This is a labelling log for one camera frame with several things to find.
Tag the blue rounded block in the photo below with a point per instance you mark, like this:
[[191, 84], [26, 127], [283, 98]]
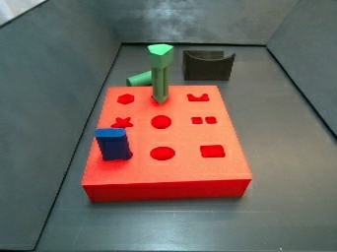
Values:
[[112, 143]]

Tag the green triangular peg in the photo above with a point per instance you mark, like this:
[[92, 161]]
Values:
[[160, 54]]

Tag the green round cylinder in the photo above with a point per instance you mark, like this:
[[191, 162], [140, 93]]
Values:
[[139, 80]]

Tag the black curved holder stand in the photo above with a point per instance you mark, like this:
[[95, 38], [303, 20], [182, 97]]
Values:
[[204, 65]]

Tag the red shape sorter board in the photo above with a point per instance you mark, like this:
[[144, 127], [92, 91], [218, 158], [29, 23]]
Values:
[[186, 151]]

